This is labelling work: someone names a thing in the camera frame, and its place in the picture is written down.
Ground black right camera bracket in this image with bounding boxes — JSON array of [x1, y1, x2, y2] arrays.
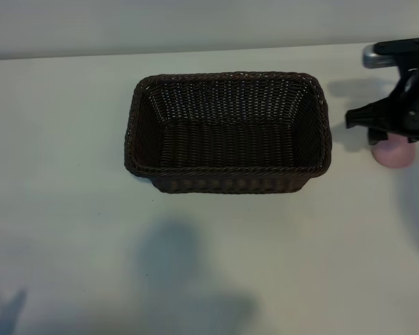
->
[[374, 33, 419, 59]]

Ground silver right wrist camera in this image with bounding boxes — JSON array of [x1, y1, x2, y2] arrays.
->
[[362, 44, 401, 70]]

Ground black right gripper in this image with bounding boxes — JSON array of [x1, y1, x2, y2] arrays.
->
[[345, 62, 419, 147]]

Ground dark brown wicker basket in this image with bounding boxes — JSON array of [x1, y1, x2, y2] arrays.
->
[[124, 70, 335, 195]]

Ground pink peach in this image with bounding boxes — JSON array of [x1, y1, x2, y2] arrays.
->
[[371, 136, 415, 169]]

